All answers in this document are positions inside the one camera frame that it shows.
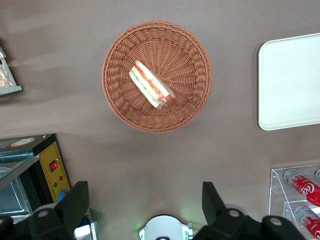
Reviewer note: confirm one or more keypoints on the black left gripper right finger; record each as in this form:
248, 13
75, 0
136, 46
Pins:
215, 207

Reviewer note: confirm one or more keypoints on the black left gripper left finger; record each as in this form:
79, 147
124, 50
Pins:
72, 202

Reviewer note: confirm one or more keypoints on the plastic-wrapped triangle sandwich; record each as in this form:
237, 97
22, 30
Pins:
151, 85

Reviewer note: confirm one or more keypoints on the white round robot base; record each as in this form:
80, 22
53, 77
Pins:
165, 228

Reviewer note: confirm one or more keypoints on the white rectangular plastic tray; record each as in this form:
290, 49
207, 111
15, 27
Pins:
290, 82

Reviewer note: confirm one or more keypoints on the round brown wicker basket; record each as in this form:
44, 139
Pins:
182, 62

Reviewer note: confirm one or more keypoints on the black food warmer, yellow panel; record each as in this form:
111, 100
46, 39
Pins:
51, 170

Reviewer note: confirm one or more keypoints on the clear acrylic can rack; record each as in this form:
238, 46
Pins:
276, 182

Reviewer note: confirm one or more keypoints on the red cola can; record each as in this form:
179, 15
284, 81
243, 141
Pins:
305, 187
308, 220

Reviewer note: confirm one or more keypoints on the silver-topped drink can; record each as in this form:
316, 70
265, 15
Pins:
317, 175

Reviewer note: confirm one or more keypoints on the bagged bread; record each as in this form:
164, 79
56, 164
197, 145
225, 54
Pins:
3, 77

